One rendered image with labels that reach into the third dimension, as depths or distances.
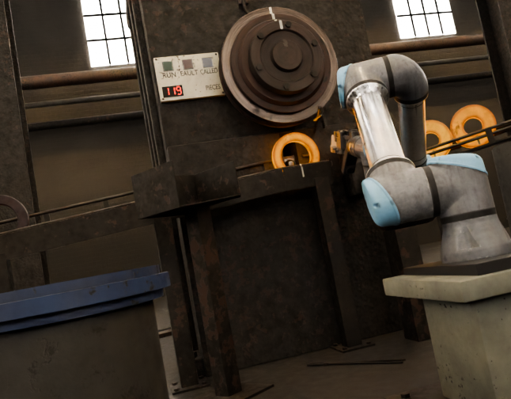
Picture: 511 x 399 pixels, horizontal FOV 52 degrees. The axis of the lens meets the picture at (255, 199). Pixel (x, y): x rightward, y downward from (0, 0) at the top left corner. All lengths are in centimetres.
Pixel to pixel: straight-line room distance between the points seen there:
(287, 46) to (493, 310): 127
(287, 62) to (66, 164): 643
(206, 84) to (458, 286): 142
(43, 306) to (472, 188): 87
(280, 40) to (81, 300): 151
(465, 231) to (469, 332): 21
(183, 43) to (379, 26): 784
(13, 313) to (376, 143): 88
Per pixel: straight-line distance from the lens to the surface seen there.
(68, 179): 815
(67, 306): 73
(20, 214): 195
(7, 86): 478
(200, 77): 217
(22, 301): 74
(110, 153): 818
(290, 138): 205
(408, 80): 150
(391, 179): 119
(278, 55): 202
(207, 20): 229
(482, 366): 117
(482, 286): 106
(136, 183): 166
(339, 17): 246
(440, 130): 209
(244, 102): 202
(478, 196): 120
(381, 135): 131
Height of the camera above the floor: 42
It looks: 5 degrees up
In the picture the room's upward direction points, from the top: 11 degrees counter-clockwise
